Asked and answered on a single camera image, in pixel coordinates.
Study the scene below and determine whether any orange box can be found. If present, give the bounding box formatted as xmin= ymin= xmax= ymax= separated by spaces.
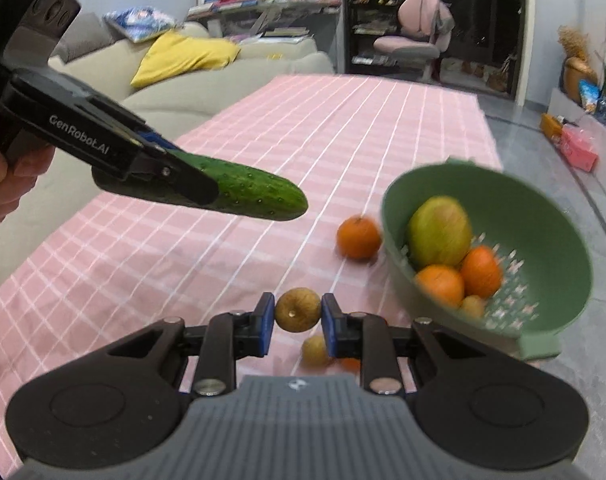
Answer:
xmin=540 ymin=113 xmax=566 ymax=143

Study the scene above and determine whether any cluttered desk with books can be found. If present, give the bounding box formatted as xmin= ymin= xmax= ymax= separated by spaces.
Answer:
xmin=185 ymin=0 xmax=341 ymax=46

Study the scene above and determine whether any yellow pillow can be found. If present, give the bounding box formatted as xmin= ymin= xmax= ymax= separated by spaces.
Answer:
xmin=130 ymin=30 xmax=241 ymax=89

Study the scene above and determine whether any orange with stem mark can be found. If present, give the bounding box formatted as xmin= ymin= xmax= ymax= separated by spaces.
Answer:
xmin=337 ymin=215 xmax=382 ymax=261

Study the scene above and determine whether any green plastic colander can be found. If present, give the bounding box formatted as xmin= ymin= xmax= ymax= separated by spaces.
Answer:
xmin=380 ymin=157 xmax=594 ymax=361

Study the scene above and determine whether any pink box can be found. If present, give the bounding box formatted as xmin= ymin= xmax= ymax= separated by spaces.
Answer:
xmin=560 ymin=125 xmax=600 ymax=173

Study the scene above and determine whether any blue snack bag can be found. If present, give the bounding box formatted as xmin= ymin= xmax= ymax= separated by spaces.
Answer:
xmin=579 ymin=80 xmax=600 ymax=111

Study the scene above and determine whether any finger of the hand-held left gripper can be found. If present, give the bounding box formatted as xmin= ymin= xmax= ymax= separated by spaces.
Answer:
xmin=135 ymin=129 xmax=180 ymax=153
xmin=125 ymin=147 xmax=220 ymax=207

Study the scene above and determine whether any golden gourd ornament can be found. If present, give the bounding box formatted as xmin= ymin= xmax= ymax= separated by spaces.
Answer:
xmin=558 ymin=25 xmax=598 ymax=106

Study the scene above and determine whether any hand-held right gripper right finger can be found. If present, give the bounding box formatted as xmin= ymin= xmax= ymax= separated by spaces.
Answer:
xmin=320 ymin=293 xmax=488 ymax=396

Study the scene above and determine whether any dark bookshelf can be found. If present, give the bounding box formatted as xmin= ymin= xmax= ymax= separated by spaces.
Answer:
xmin=344 ymin=0 xmax=434 ymax=68

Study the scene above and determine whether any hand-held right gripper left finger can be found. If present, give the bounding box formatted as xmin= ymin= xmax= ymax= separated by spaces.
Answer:
xmin=103 ymin=292 xmax=276 ymax=396

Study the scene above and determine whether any pink office chair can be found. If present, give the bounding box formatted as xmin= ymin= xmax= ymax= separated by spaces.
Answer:
xmin=373 ymin=0 xmax=456 ymax=83

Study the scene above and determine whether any beige sofa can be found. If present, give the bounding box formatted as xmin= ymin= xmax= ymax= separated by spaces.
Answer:
xmin=0 ymin=12 xmax=336 ymax=301

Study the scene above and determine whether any brown longan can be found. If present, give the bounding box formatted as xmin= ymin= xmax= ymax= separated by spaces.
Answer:
xmin=275 ymin=287 xmax=322 ymax=333
xmin=302 ymin=335 xmax=334 ymax=367
xmin=460 ymin=295 xmax=488 ymax=320

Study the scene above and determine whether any green cucumber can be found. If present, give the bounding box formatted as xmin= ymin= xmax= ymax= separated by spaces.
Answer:
xmin=92 ymin=152 xmax=308 ymax=222

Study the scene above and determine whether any yellow-green pear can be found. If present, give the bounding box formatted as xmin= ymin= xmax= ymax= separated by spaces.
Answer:
xmin=408 ymin=196 xmax=474 ymax=268

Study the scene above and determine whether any pink checked tablecloth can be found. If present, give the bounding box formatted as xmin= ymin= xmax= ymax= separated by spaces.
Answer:
xmin=0 ymin=74 xmax=504 ymax=461

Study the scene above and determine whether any blue printed pillow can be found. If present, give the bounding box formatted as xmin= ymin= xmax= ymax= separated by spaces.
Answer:
xmin=103 ymin=6 xmax=178 ymax=43

